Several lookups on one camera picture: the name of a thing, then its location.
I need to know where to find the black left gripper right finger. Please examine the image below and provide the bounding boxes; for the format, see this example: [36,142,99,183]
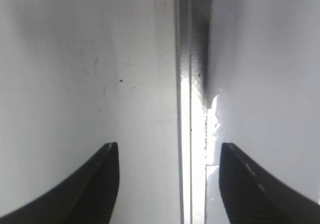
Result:
[219,143,320,224]

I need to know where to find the white board with grey frame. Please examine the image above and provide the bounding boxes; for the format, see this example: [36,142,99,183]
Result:
[0,0,211,224]

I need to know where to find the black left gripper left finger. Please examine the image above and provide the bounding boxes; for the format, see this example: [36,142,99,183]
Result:
[0,143,120,224]

